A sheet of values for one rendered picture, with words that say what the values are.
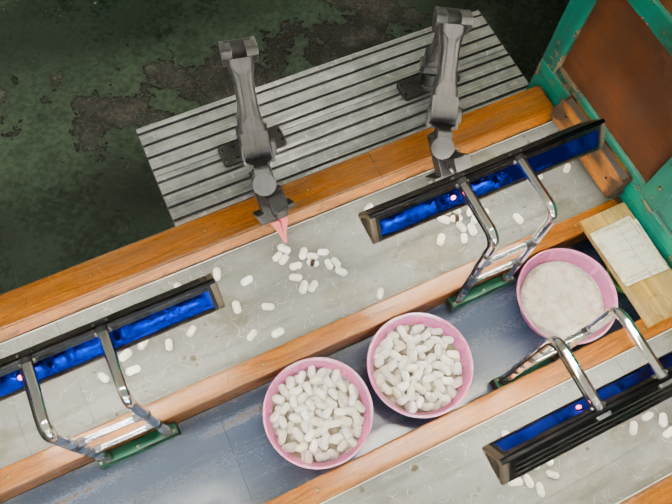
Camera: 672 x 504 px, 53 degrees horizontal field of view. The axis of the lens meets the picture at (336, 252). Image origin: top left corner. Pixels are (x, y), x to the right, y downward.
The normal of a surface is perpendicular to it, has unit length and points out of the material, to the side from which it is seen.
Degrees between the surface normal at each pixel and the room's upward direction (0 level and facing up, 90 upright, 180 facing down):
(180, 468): 0
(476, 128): 0
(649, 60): 91
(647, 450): 0
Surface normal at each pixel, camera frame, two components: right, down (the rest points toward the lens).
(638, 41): -0.90, 0.38
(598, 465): 0.04, -0.39
